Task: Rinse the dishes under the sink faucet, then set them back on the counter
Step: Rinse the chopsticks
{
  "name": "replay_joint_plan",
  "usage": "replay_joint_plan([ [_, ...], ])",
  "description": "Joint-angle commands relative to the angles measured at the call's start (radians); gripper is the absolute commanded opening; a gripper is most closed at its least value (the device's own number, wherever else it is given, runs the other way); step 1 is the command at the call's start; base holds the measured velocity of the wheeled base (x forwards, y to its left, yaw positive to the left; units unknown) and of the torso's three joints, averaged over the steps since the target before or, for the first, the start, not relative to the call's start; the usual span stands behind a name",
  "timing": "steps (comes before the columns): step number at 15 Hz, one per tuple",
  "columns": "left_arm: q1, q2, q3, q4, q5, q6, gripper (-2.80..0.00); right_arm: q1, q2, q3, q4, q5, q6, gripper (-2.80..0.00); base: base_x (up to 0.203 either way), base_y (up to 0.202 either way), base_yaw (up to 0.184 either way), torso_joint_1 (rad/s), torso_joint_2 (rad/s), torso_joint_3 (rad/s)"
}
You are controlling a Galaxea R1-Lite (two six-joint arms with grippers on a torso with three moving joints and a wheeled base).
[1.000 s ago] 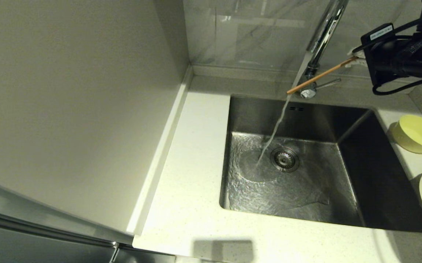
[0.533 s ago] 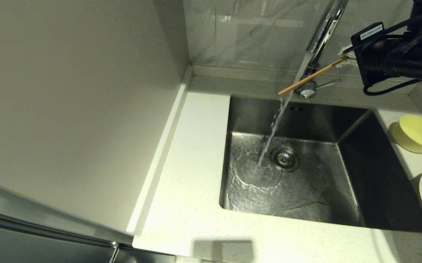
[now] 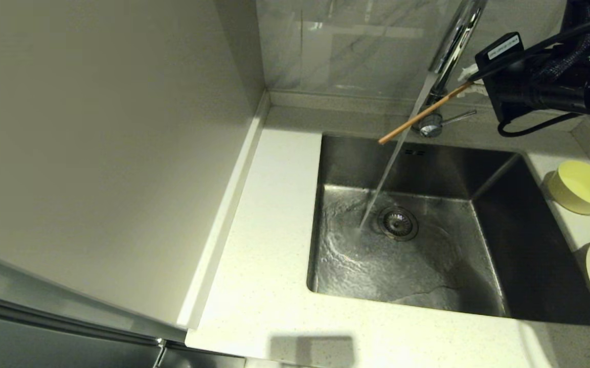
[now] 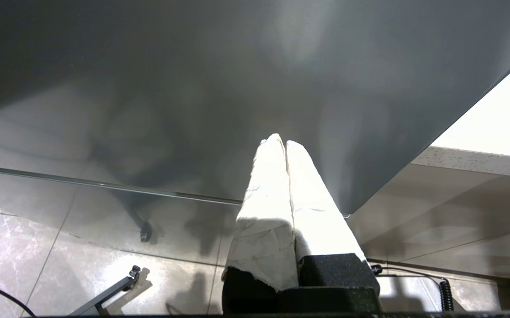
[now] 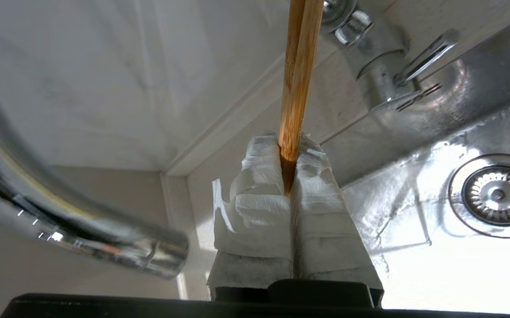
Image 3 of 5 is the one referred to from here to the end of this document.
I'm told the black corrugated cable sleeve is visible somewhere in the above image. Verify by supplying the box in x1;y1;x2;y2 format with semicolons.
528;28;590;85

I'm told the yellow plastic bowl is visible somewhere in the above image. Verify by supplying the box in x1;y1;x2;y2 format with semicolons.
547;159;590;215

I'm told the black cable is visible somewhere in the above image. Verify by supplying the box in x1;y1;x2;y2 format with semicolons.
470;13;590;137

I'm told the chrome kitchen faucet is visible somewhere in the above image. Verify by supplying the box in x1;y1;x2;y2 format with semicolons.
412;0;489;139

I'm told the round metal drain strainer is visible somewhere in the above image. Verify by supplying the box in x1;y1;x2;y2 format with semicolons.
377;206;420;242

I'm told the stainless steel appliance front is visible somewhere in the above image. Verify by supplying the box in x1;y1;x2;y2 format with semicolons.
0;291;247;368

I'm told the chrome faucet lever handle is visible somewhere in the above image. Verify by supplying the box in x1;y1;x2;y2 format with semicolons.
441;109;478;126

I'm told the stainless steel sink basin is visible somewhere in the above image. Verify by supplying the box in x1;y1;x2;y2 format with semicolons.
306;133;590;326

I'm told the grey cabinet side panel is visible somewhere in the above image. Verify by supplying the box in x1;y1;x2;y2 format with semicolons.
0;0;266;343

